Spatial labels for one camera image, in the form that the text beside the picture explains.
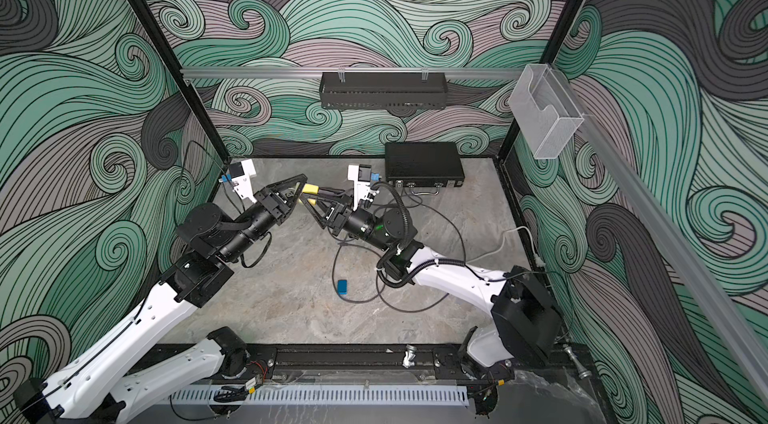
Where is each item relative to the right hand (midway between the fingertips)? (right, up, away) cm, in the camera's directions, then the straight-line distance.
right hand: (300, 200), depth 57 cm
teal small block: (+5, -27, +29) cm, 40 cm away
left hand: (+1, +5, 0) cm, 5 cm away
